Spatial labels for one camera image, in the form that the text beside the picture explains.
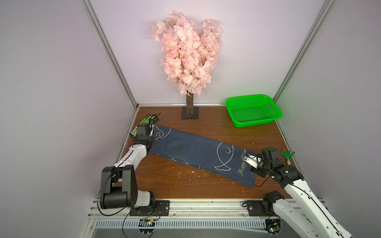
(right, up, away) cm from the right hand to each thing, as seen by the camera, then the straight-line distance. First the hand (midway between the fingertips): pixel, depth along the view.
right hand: (257, 156), depth 79 cm
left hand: (-66, +12, +12) cm, 68 cm away
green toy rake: (+25, -2, +13) cm, 29 cm away
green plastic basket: (+12, +28, +39) cm, 49 cm away
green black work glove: (-68, +20, +31) cm, 77 cm away
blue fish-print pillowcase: (-25, -3, +11) cm, 28 cm away
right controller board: (+4, -30, -9) cm, 32 cm away
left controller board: (-58, -33, -7) cm, 68 cm away
